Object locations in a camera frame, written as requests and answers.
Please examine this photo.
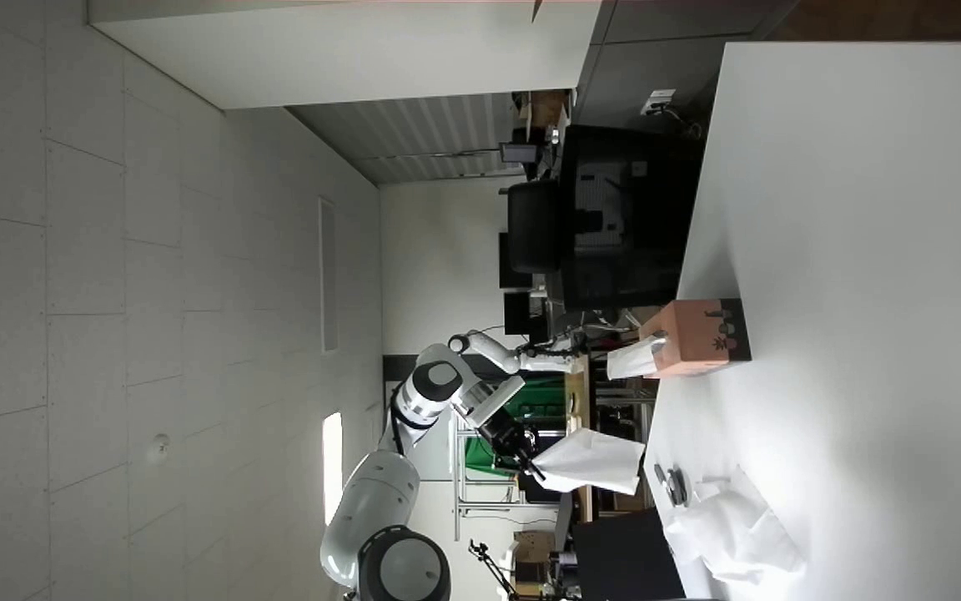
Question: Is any pink tissue box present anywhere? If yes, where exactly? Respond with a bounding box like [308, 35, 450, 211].
[638, 293, 753, 380]

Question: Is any black office chair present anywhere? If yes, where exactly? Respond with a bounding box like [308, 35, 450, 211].
[496, 122, 709, 316]

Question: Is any crumpled white tissue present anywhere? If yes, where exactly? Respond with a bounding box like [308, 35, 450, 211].
[665, 470, 815, 601]

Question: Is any small black table object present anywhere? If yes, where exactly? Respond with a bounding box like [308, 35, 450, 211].
[652, 459, 692, 510]

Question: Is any black camera tripod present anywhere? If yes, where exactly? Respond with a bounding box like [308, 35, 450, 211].
[465, 538, 522, 601]

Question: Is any white partition ledge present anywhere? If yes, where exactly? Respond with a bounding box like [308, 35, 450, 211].
[88, 0, 607, 115]

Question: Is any brown cardboard box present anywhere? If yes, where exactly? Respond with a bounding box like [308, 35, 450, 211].
[512, 523, 565, 601]

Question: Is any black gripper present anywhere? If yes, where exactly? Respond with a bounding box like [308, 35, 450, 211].
[479, 407, 551, 487]

